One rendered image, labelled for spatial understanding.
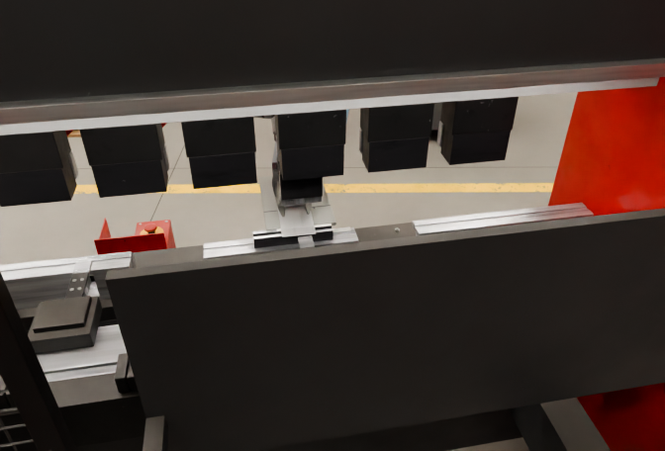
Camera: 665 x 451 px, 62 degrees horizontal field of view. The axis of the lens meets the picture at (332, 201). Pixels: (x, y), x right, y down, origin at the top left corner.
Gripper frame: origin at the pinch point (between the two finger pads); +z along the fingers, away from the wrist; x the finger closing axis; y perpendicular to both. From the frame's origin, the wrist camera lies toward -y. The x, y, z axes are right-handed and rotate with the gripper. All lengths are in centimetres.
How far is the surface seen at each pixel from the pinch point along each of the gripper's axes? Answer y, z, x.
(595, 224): 65, 13, 40
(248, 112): 28.8, -19.1, -9.9
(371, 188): -191, -27, 65
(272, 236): 4.4, 6.2, -6.7
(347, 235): 1.3, 7.9, 12.8
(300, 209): -3.5, -0.7, 1.7
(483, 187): -182, -19, 133
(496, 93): 29, -19, 45
